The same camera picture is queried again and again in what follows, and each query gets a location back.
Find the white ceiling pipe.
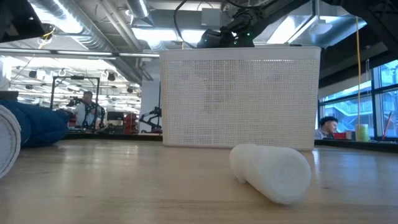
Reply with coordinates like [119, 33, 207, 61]
[0, 47, 161, 60]

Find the red cart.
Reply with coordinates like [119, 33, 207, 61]
[123, 112, 139, 135]

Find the black ceiling camera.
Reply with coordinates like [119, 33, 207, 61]
[39, 23, 57, 40]

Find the silver ventilation duct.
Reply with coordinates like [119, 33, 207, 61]
[27, 0, 153, 55]

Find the black background frame stand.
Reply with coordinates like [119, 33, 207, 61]
[49, 75, 101, 103]

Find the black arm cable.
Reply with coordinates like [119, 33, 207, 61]
[173, 0, 200, 50]

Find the person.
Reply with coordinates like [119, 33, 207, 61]
[313, 116, 340, 141]
[73, 90, 101, 129]

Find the hanging yellow cord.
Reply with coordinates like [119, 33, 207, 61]
[355, 15, 362, 135]

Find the white mesh plastic basket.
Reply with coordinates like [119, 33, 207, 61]
[159, 46, 322, 152]

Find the white gauze roll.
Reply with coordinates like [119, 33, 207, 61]
[228, 142, 313, 207]

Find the white round object edge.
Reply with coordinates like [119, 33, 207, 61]
[0, 105, 22, 181]

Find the blue fabric wrap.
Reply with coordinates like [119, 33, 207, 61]
[0, 98, 70, 149]

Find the green spool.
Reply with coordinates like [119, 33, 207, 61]
[355, 123, 371, 142]

